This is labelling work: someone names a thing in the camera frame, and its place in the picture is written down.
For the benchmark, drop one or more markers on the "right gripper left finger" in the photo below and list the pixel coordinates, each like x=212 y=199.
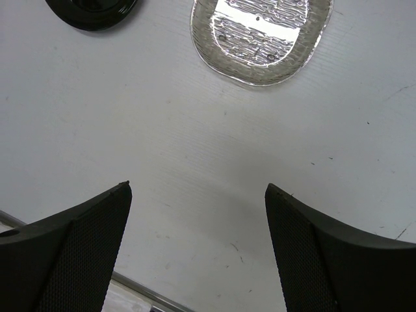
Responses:
x=65 y=262

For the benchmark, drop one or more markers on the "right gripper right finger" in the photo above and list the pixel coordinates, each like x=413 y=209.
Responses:
x=327 y=265

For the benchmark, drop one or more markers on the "black plate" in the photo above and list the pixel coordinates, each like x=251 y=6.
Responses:
x=94 y=15

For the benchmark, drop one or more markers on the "aluminium rail front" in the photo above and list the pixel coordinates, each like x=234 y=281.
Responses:
x=159 y=302

